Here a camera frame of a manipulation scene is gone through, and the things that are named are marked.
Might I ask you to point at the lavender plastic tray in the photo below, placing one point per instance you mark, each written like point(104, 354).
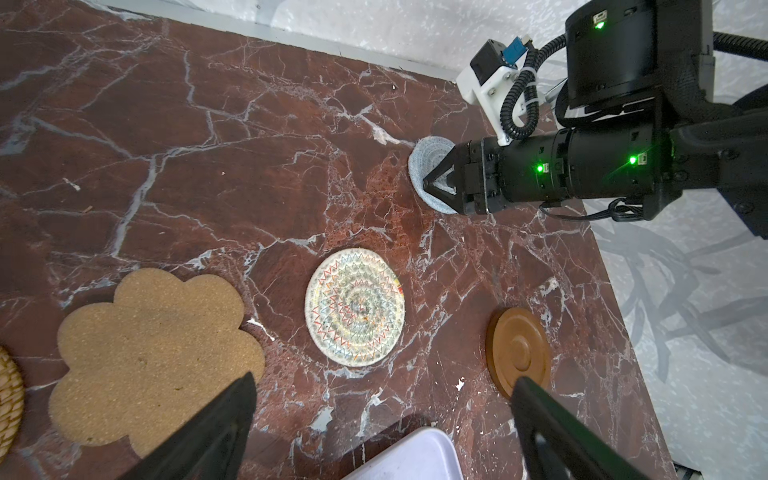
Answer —
point(427, 453)

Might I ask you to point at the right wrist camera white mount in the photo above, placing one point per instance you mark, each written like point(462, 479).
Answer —
point(503, 82)

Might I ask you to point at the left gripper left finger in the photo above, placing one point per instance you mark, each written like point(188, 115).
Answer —
point(209, 446)

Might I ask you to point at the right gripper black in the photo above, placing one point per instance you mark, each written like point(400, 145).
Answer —
point(626, 162)

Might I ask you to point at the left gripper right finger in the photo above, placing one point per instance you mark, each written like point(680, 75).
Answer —
point(556, 445)

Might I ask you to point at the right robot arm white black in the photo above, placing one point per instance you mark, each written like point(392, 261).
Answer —
point(619, 107)

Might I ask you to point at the multicolour woven round coaster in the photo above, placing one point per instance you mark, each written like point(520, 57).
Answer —
point(354, 307)

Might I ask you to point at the round woven rattan coaster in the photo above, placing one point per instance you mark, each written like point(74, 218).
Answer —
point(12, 402)

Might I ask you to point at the grey blue round coaster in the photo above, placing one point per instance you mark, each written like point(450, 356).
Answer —
point(425, 157)

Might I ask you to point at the brown wooden round coaster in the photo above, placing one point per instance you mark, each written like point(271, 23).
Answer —
point(516, 346)

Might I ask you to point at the cork paw shaped coaster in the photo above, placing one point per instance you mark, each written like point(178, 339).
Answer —
point(143, 364)

